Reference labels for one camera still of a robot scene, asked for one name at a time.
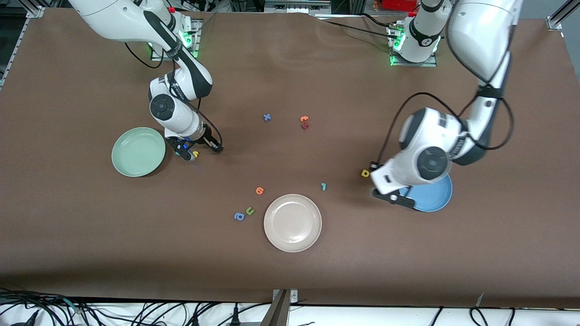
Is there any metal table bracket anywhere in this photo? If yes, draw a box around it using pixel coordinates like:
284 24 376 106
271 289 299 326

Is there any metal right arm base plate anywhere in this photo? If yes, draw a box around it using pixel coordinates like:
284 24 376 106
150 19 203 62

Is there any black floor cable bundle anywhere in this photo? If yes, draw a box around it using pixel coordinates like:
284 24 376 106
0 286 98 326

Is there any short black table cable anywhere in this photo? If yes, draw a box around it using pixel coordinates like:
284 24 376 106
360 13 397 27

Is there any green plate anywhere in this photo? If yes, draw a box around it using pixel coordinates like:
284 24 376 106
111 127 166 177

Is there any beige plate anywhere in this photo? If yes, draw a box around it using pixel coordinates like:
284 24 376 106
264 194 322 253

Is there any looped black floor cable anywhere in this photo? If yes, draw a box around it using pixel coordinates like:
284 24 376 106
469 307 489 326

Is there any long black table cable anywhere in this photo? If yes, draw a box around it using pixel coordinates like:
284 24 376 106
323 19 394 37

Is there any red box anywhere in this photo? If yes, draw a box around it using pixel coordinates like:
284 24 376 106
382 0 420 12

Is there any grey metal frame box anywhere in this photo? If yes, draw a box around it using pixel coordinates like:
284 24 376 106
264 0 331 14

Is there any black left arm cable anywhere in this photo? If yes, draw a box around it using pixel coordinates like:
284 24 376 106
369 86 515 171

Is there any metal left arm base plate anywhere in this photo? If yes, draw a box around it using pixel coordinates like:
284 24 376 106
387 23 438 67

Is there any blue plate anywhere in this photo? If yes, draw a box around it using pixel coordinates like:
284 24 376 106
399 172 453 212

